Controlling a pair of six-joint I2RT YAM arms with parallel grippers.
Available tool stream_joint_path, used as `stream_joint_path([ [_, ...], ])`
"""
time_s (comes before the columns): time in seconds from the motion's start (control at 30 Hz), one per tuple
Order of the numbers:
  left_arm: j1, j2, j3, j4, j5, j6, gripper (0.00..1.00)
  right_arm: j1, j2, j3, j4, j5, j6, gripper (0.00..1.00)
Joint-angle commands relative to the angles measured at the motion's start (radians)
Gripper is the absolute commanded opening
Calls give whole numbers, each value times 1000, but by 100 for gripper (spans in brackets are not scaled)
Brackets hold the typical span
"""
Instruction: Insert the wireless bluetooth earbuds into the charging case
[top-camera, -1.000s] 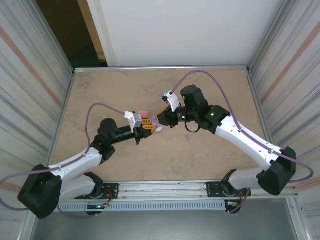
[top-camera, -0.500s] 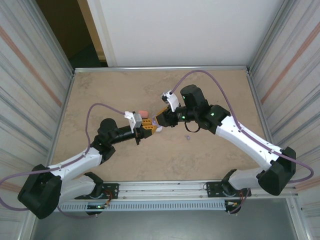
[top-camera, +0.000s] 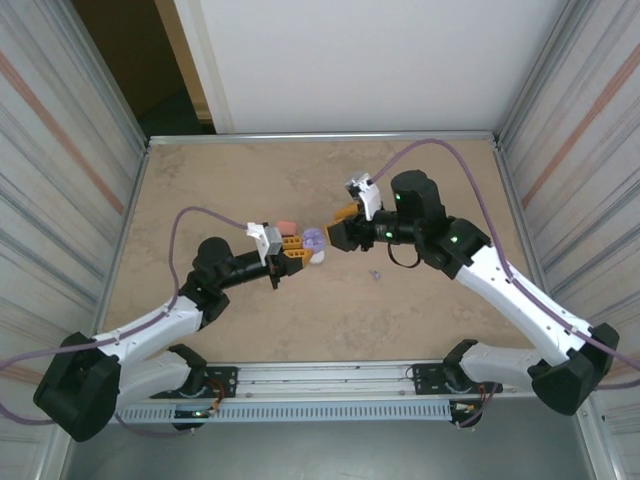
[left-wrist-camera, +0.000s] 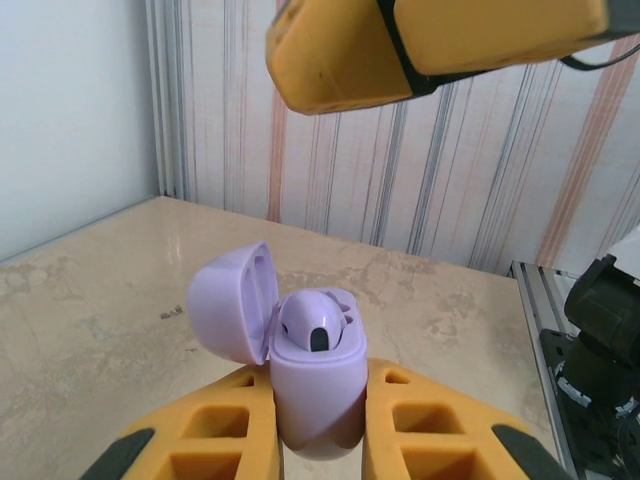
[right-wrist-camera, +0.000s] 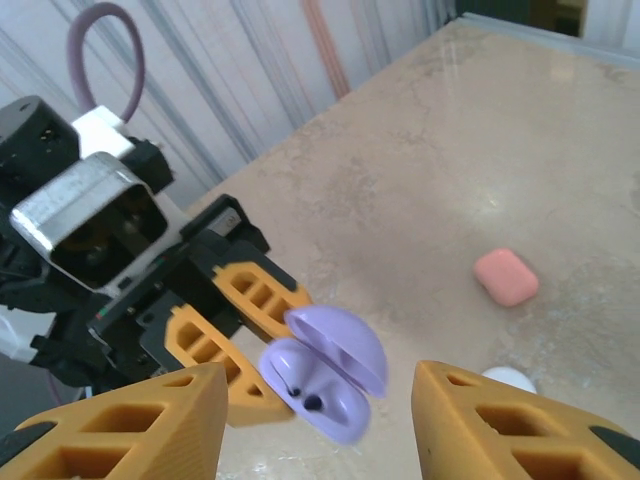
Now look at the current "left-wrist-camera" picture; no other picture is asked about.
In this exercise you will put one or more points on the striped enclosure side panel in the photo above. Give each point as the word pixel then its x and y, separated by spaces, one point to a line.
pixel 450 175

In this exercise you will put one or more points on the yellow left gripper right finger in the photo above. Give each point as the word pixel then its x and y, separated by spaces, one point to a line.
pixel 430 440

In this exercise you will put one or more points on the purple earbud charging case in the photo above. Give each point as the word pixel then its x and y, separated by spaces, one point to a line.
pixel 315 395

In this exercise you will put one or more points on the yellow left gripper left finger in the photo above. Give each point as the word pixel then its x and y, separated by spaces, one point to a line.
pixel 160 442

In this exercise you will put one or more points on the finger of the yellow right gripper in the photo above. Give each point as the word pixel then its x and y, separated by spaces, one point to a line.
pixel 500 30
pixel 340 60

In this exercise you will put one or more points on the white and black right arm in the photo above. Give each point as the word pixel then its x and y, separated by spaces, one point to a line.
pixel 600 310

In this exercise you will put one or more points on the white enclosure panel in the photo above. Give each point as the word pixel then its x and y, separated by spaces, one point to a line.
pixel 75 125

